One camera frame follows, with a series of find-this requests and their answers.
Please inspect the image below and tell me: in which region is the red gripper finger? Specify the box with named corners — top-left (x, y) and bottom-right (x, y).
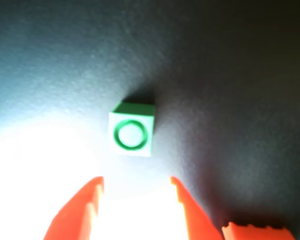
top-left (43, 175), bottom-right (105, 240)
top-left (170, 176), bottom-right (225, 240)

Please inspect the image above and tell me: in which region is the green cube with ring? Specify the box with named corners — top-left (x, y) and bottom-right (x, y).
top-left (108, 101), bottom-right (156, 158)

